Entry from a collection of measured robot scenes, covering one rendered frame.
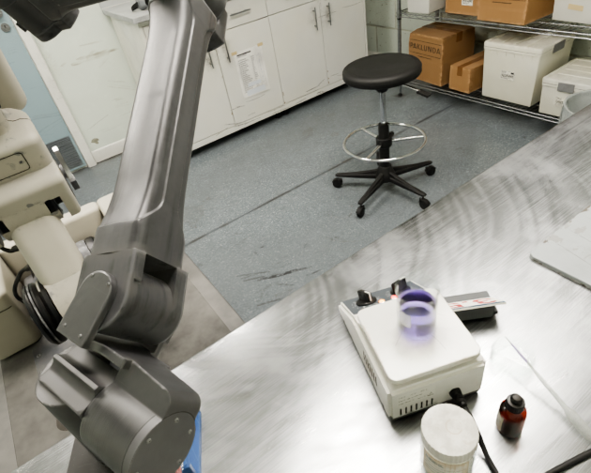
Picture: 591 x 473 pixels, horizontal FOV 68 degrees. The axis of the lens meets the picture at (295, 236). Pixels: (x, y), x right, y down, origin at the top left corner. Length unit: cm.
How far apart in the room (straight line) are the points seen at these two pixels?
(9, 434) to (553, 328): 123
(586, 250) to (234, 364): 60
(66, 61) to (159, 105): 286
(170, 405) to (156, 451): 3
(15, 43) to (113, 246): 290
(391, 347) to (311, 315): 20
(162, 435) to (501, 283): 60
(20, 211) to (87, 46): 225
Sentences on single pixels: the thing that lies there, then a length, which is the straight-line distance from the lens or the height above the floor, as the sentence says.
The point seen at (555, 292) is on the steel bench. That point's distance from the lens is 80.
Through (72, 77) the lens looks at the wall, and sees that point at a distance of 332.
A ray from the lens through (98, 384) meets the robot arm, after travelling 36.
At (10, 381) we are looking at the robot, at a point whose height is 36.
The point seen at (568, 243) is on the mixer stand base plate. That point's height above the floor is 76.
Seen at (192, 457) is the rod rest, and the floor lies 76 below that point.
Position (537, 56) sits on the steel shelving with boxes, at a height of 42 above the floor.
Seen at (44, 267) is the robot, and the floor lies 70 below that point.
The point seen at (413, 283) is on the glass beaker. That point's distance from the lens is 58.
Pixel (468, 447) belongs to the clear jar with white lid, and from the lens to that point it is 53.
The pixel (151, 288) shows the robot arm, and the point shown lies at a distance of 38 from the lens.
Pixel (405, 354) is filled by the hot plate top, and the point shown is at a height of 84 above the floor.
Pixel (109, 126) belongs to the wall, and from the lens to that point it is 344.
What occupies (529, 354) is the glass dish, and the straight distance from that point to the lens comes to 70.
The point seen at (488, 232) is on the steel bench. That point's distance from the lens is 89.
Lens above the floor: 130
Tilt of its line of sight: 38 degrees down
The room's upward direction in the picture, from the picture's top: 12 degrees counter-clockwise
